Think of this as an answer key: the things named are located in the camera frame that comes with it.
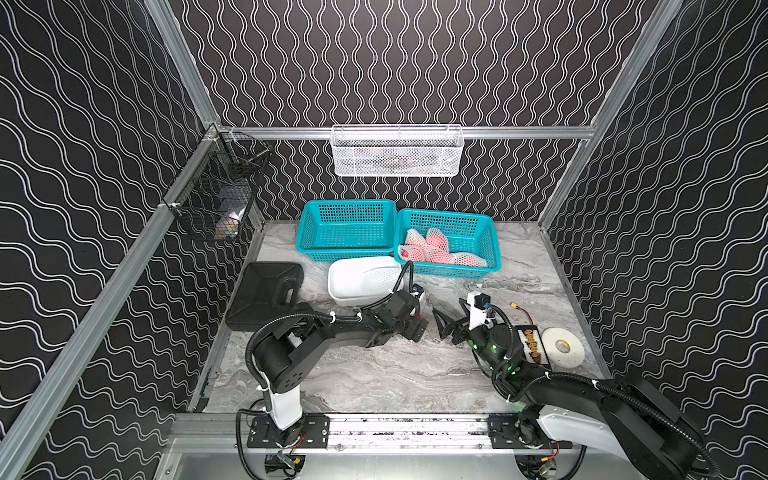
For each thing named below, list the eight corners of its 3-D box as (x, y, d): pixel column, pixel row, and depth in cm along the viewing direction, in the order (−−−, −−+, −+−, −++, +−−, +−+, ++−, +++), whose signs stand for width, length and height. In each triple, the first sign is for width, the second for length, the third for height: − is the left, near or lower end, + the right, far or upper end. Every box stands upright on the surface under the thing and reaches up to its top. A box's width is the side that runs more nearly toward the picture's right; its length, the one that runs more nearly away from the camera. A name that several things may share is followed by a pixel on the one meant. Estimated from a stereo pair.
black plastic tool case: (234, 331, 93) (225, 321, 88) (253, 274, 107) (246, 262, 102) (292, 331, 93) (286, 321, 88) (304, 274, 107) (299, 262, 102)
